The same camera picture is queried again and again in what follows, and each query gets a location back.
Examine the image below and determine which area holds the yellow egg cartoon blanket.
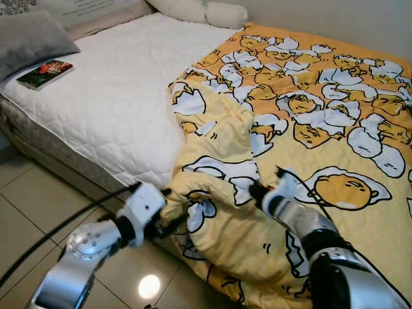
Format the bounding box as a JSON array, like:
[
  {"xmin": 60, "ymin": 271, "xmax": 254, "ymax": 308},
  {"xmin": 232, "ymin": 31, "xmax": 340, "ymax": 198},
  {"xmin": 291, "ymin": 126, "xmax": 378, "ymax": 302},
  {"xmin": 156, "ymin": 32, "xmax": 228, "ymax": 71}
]
[{"xmin": 159, "ymin": 22, "xmax": 412, "ymax": 309}]

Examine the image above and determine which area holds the dark red cover book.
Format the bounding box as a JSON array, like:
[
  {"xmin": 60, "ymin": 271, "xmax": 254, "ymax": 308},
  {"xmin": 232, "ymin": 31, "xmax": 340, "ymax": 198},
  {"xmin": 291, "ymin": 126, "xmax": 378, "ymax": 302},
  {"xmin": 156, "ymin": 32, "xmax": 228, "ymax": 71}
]
[{"xmin": 16, "ymin": 59, "xmax": 75, "ymax": 91}]

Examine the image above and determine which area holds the grey patterned mattress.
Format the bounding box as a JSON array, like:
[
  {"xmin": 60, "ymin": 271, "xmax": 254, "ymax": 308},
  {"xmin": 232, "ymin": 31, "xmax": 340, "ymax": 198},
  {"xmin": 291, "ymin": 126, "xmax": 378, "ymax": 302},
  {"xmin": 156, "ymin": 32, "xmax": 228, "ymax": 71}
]
[{"xmin": 0, "ymin": 97, "xmax": 171, "ymax": 216}]

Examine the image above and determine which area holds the long cream bolster pillow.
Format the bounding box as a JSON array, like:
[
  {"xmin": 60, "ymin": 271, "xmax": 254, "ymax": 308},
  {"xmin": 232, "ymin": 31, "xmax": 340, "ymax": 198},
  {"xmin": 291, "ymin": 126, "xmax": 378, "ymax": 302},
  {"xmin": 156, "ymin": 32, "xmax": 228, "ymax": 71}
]
[{"xmin": 146, "ymin": 0, "xmax": 249, "ymax": 30}]

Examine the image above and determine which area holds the printed grey white headboard cushion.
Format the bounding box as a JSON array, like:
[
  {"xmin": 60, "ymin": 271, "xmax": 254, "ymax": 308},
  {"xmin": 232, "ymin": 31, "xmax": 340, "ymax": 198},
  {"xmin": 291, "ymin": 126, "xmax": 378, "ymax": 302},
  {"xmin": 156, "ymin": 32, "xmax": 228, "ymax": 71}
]
[{"xmin": 0, "ymin": 0, "xmax": 156, "ymax": 41}]

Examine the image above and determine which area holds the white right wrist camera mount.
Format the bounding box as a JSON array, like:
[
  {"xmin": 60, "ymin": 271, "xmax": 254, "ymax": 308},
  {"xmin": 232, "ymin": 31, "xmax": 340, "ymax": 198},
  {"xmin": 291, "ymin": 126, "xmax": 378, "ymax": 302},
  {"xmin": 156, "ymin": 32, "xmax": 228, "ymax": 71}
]
[{"xmin": 261, "ymin": 170, "xmax": 301, "ymax": 218}]

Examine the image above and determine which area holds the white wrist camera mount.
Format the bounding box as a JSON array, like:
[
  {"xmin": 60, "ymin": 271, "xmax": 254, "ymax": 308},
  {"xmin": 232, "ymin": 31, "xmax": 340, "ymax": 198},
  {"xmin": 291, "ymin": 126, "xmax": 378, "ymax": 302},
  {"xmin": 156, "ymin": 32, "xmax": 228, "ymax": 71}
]
[
  {"xmin": 116, "ymin": 182, "xmax": 167, "ymax": 248},
  {"xmin": 261, "ymin": 170, "xmax": 301, "ymax": 218}
]

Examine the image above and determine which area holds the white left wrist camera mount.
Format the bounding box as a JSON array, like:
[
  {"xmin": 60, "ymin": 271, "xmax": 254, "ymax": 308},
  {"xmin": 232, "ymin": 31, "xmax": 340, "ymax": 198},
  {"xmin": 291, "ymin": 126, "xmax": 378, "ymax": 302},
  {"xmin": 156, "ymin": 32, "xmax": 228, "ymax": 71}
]
[{"xmin": 116, "ymin": 182, "xmax": 167, "ymax": 248}]

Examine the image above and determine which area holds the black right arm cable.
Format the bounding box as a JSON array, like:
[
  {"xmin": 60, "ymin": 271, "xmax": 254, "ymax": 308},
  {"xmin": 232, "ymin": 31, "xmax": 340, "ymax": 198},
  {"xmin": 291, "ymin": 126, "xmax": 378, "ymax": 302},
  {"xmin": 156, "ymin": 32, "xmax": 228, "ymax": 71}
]
[{"xmin": 275, "ymin": 165, "xmax": 339, "ymax": 229}]

